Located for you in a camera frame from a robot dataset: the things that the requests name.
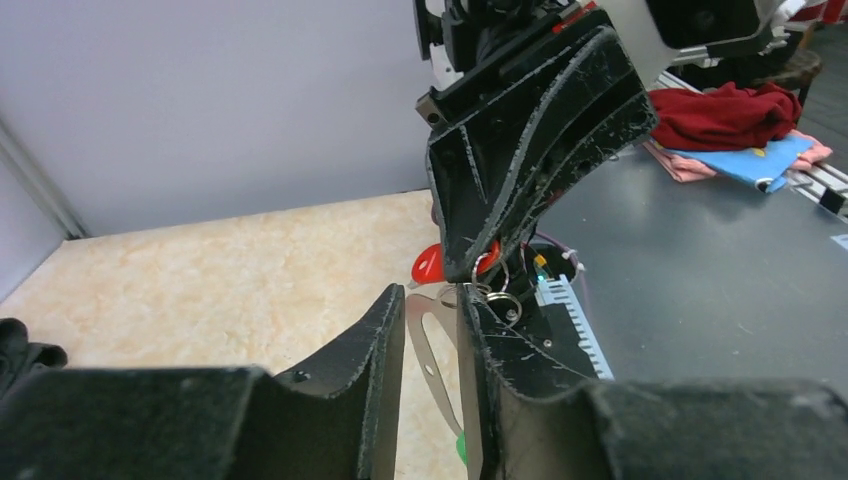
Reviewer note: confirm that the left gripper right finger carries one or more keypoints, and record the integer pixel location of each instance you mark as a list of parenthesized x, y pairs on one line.
[(535, 406)]

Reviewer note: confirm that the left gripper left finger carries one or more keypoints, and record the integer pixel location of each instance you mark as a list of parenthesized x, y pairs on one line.
[(334, 415)]

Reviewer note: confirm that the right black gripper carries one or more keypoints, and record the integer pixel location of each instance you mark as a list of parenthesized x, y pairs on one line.
[(498, 169)]

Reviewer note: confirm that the green key tag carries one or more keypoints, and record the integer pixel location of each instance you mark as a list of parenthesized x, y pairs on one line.
[(461, 449)]

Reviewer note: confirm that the red key tag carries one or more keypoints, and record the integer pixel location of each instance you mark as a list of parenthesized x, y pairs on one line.
[(428, 266)]

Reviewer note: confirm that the pink cloth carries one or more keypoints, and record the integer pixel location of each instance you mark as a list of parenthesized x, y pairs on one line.
[(689, 166)]

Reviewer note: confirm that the red cloth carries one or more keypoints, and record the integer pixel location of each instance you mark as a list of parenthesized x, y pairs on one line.
[(726, 119)]

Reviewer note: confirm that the blue cloth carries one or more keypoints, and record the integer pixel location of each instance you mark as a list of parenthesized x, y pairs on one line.
[(748, 162)]

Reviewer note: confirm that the folded dark grey cloth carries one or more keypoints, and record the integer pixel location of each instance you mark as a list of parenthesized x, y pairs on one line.
[(20, 356)]

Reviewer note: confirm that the grey cable duct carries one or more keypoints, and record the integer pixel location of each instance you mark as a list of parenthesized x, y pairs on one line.
[(573, 318)]

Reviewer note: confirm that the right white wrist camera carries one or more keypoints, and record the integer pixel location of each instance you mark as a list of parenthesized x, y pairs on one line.
[(660, 34)]

